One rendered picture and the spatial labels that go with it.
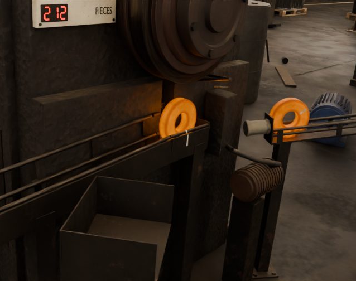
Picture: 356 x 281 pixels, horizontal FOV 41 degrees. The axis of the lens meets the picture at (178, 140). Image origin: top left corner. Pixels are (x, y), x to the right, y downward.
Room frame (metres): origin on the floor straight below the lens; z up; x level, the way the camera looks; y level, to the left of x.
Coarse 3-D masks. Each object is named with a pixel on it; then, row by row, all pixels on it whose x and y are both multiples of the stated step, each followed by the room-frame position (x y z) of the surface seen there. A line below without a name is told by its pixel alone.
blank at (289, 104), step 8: (280, 104) 1.70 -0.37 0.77; (288, 104) 1.70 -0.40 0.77; (296, 104) 1.71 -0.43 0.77; (304, 104) 1.72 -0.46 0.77; (272, 112) 1.70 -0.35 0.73; (280, 112) 1.70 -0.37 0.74; (296, 112) 1.71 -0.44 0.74; (304, 112) 1.72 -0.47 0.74; (280, 120) 1.70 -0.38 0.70; (296, 120) 1.73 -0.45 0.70; (304, 120) 1.72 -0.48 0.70; (288, 136) 1.71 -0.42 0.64
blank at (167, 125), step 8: (168, 104) 1.47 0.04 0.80; (176, 104) 1.46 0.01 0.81; (184, 104) 1.49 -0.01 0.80; (192, 104) 1.52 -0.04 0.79; (168, 112) 1.45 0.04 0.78; (176, 112) 1.46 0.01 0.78; (184, 112) 1.50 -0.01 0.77; (192, 112) 1.53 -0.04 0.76; (160, 120) 1.45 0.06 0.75; (168, 120) 1.44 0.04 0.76; (184, 120) 1.52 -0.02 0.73; (192, 120) 1.53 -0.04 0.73; (160, 128) 1.44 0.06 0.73; (168, 128) 1.44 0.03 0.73; (176, 128) 1.51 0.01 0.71; (184, 128) 1.51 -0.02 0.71
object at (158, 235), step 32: (96, 192) 1.07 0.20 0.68; (128, 192) 1.07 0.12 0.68; (160, 192) 1.06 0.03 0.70; (64, 224) 0.85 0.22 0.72; (96, 224) 1.03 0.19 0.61; (128, 224) 1.04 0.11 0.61; (160, 224) 1.05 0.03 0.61; (64, 256) 0.82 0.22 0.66; (96, 256) 0.81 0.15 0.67; (128, 256) 0.81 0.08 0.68; (160, 256) 0.93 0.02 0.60
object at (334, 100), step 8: (320, 96) 3.52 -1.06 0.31; (328, 96) 3.45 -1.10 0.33; (336, 96) 3.48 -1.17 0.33; (344, 96) 3.51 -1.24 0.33; (312, 104) 3.54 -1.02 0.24; (320, 104) 3.30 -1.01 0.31; (328, 104) 3.25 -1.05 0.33; (336, 104) 3.31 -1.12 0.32; (344, 104) 3.40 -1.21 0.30; (312, 112) 3.26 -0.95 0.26; (320, 112) 3.23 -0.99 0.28; (328, 112) 3.21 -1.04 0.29; (336, 112) 3.19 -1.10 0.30; (344, 112) 3.22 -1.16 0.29; (320, 120) 3.22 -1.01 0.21; (312, 128) 3.24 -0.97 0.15; (336, 144) 3.30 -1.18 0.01; (344, 144) 3.28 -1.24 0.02
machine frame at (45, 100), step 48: (0, 0) 1.24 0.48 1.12; (0, 48) 1.25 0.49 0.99; (48, 48) 1.25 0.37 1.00; (96, 48) 1.37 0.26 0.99; (0, 96) 1.26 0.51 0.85; (48, 96) 1.23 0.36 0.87; (96, 96) 1.30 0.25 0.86; (144, 96) 1.45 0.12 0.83; (192, 96) 1.63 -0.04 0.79; (240, 96) 1.87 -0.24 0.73; (0, 144) 1.31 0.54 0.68; (48, 144) 1.18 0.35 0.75; (144, 144) 1.46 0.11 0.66; (0, 192) 1.32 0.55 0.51
